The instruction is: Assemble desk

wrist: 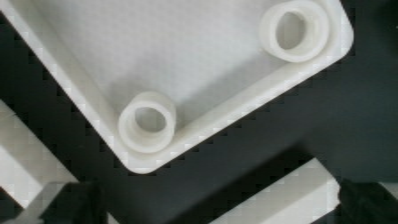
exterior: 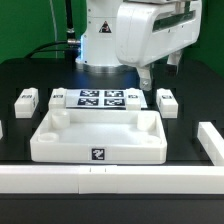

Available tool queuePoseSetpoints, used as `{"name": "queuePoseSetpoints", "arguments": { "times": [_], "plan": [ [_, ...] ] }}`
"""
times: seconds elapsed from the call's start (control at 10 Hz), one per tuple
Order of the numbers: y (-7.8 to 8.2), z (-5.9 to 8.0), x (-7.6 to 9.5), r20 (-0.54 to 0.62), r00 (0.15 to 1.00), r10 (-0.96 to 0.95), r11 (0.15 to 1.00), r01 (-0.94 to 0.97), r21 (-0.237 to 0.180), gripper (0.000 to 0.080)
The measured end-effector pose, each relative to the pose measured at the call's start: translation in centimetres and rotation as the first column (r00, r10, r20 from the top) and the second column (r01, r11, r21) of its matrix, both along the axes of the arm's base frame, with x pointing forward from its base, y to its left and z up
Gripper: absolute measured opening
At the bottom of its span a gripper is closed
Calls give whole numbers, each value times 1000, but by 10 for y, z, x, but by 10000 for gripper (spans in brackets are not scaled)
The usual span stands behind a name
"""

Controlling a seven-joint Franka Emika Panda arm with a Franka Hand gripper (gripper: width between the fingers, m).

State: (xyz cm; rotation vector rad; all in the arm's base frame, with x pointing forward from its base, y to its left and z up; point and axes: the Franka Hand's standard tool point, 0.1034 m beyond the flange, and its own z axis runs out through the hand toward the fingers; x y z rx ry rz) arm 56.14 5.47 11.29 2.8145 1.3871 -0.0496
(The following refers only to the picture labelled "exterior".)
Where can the white front fence bar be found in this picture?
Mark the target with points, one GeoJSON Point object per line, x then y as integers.
{"type": "Point", "coordinates": [112, 179]}

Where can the white fiducial marker sheet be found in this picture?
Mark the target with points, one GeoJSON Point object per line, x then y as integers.
{"type": "Point", "coordinates": [93, 98]}

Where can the white left edge block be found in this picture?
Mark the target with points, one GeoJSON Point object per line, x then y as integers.
{"type": "Point", "coordinates": [1, 130]}

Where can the white right fence bar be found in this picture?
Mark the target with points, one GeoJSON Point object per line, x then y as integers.
{"type": "Point", "coordinates": [212, 142]}

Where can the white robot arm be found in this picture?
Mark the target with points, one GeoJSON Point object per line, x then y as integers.
{"type": "Point", "coordinates": [98, 49]}

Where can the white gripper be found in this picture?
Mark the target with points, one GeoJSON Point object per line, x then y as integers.
{"type": "Point", "coordinates": [148, 31]}

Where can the white fence bar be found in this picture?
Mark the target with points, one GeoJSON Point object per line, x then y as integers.
{"type": "Point", "coordinates": [212, 142]}
{"type": "Point", "coordinates": [112, 179]}

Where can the white desk tabletop tray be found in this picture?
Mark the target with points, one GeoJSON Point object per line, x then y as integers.
{"type": "Point", "coordinates": [93, 136]}

